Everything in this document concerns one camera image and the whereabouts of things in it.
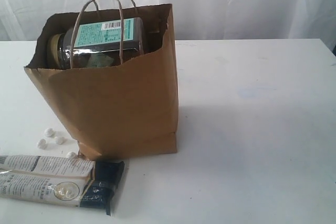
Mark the white candy top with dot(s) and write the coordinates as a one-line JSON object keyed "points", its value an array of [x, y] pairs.
{"points": [[49, 132]]}

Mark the clear jar with yellow lid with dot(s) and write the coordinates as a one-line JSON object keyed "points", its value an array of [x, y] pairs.
{"points": [[97, 45]]}

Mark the small white candy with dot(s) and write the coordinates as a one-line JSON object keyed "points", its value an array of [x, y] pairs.
{"points": [[71, 155]]}

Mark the white candy right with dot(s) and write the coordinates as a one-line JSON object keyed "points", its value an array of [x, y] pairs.
{"points": [[59, 140]]}

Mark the white candy left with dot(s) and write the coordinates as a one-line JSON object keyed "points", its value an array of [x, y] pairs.
{"points": [[42, 144]]}

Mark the brown paper bag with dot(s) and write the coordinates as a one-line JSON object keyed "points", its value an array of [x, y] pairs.
{"points": [[122, 111]]}

